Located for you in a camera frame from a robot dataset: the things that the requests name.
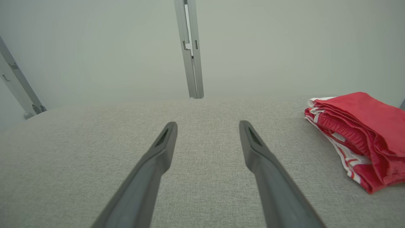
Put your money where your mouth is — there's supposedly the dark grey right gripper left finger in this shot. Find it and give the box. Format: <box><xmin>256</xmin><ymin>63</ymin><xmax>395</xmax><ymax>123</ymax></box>
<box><xmin>91</xmin><ymin>122</ymin><xmax>178</xmax><ymax>228</ymax></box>

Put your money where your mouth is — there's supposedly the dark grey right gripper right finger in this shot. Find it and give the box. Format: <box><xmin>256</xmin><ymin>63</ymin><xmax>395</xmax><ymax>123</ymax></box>
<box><xmin>239</xmin><ymin>120</ymin><xmax>327</xmax><ymax>228</ymax></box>

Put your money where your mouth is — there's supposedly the red and white garment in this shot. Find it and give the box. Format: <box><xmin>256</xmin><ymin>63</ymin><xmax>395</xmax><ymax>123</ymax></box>
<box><xmin>313</xmin><ymin>92</ymin><xmax>405</xmax><ymax>194</ymax></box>

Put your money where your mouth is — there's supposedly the aluminium wall rail with latch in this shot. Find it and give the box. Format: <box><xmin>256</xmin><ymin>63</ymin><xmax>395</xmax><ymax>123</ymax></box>
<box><xmin>174</xmin><ymin>0</ymin><xmax>205</xmax><ymax>99</ymax></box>
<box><xmin>0</xmin><ymin>36</ymin><xmax>47</xmax><ymax>120</ymax></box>

